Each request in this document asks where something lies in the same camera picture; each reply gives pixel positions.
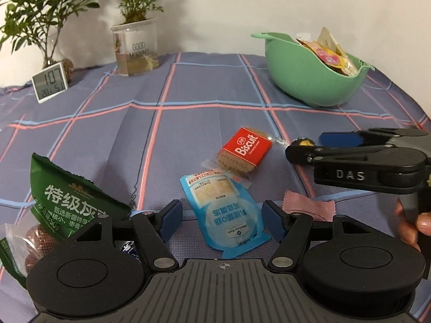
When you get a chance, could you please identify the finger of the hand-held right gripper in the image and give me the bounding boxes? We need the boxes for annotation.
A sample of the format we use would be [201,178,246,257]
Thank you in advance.
[318,127,422,148]
[285,142,393,168]

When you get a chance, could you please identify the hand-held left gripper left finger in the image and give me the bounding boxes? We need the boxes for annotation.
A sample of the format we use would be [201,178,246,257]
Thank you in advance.
[64,199,184,272]

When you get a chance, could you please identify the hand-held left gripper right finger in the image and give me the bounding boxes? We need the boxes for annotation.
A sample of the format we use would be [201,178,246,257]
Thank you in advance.
[262,200,381,272]

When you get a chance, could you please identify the black gold round candy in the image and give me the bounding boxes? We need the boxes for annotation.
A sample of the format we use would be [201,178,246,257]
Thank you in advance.
[291,136,316,149]

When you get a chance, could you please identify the light blue jelly pouch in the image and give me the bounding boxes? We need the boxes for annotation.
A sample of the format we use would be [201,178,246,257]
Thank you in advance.
[179,170,272,260]

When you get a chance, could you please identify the golden snack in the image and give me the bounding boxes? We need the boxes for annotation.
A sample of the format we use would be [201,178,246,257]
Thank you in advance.
[332,53,363,76]

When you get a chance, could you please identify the green plastic bowl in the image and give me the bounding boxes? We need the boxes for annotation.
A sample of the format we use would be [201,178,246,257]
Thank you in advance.
[251,31,376,108]

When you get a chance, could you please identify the pink label snack packet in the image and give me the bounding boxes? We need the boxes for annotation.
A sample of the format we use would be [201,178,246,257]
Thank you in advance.
[314,47,342,66]

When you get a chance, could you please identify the orange snack packet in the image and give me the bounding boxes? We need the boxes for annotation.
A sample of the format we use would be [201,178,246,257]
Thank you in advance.
[296,38,321,55]

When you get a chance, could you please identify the person's right hand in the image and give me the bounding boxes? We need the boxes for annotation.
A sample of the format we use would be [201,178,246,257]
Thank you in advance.
[395,197,431,253]

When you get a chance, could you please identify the pink candy wrapper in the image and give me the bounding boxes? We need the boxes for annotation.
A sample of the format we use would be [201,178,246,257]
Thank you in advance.
[282,190,338,222]

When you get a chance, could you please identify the small dark wrapped candy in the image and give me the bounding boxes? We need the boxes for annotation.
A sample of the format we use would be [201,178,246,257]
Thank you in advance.
[116,239,141,262]

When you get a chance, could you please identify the red biscuit packet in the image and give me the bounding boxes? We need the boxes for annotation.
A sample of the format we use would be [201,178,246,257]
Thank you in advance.
[203,127,286,189]

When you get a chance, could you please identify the green dried fruit packet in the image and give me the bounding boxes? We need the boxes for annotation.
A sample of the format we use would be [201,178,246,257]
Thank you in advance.
[0,152,132,287]

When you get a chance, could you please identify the blue plaid tablecloth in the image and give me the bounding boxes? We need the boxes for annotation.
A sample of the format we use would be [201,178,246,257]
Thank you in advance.
[0,52,431,323]

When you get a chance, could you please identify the green plant in clear jar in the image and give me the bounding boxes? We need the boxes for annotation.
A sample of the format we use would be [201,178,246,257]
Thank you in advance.
[111,0,176,78]

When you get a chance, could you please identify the white digital clock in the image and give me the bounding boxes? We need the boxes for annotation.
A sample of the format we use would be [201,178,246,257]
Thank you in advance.
[31,62,69,104]

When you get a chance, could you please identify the green plant in round vase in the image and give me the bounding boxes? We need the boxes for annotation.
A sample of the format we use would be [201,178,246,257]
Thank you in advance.
[0,0,112,83]

